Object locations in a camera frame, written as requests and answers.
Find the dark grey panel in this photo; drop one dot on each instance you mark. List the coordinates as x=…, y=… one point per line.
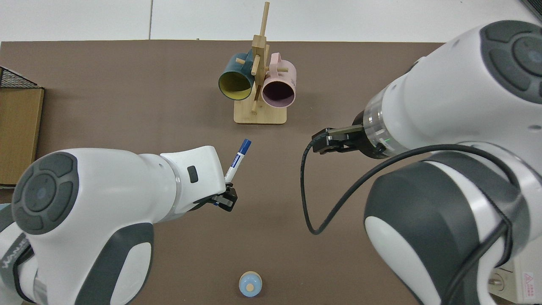
x=534, y=7

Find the blue and white marker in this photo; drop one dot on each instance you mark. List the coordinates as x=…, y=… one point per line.
x=239, y=156

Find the brown table cloth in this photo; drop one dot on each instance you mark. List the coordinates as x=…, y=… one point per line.
x=127, y=106

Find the small blue round thing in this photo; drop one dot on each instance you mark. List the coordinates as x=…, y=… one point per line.
x=250, y=284

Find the wooden cup stand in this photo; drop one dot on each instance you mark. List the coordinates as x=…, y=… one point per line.
x=260, y=115

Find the dark blue mug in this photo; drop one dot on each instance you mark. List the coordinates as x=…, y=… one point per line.
x=230, y=70

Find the pink mug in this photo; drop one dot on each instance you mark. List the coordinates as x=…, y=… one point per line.
x=284, y=76

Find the pale toaster oven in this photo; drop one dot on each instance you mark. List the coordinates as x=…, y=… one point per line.
x=525, y=284

